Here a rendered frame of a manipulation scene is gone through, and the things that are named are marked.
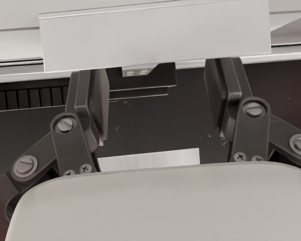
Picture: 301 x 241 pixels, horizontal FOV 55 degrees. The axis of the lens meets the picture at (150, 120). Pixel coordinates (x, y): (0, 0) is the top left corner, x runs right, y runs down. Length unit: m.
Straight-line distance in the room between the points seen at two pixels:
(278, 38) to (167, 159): 0.35
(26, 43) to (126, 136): 0.58
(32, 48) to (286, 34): 0.44
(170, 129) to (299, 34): 0.37
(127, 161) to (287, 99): 0.66
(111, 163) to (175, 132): 0.52
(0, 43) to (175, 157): 0.15
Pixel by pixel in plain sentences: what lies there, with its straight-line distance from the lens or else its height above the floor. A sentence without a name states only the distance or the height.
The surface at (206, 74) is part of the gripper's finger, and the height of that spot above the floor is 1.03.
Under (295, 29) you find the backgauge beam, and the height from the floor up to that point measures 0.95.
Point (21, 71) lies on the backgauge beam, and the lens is 0.50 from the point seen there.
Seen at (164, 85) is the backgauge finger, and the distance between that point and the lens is 0.42.
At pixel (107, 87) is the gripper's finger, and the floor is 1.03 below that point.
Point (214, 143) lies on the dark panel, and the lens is 0.78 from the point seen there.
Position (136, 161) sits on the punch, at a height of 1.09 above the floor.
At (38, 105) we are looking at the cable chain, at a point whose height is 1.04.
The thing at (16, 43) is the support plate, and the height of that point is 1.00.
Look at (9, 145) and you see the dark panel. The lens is 0.79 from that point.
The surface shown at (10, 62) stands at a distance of 0.25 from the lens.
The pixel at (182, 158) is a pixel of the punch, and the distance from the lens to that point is 0.24.
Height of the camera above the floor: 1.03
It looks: 5 degrees up
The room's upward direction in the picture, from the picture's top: 175 degrees clockwise
